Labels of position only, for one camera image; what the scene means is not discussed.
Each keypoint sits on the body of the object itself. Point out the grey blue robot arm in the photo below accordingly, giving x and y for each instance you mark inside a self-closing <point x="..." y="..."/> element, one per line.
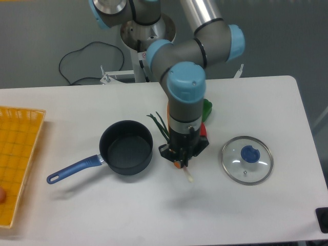
<point x="178" y="68"/>

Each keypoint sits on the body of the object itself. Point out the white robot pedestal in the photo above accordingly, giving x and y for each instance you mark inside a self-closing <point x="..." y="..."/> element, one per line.
<point x="138" y="64"/>

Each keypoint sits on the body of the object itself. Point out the black saucepan blue handle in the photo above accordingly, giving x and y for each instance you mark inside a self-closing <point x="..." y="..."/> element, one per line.
<point x="126" y="147"/>

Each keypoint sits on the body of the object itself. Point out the red bell pepper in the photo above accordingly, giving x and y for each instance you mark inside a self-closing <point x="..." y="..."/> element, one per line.
<point x="203" y="131"/>

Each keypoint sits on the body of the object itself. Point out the orange baguette bread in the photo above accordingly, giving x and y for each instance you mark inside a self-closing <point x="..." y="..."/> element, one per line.
<point x="176" y="163"/>

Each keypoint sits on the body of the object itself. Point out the glass lid blue knob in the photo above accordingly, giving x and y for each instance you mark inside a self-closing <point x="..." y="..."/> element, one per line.
<point x="247" y="160"/>

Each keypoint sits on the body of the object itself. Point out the black device at table edge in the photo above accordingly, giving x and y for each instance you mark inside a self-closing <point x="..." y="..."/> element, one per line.
<point x="322" y="217"/>

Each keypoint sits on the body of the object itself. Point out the green onion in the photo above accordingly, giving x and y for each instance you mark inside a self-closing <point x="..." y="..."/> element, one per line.
<point x="164" y="131"/>

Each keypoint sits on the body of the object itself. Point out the green bell pepper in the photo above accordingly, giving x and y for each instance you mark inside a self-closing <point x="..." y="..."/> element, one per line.
<point x="207" y="109"/>

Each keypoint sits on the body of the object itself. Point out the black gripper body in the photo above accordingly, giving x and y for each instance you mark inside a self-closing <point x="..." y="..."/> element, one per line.
<point x="192" y="141"/>

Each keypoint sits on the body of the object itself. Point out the yellow woven basket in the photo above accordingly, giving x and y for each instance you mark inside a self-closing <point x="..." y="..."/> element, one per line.
<point x="20" y="129"/>

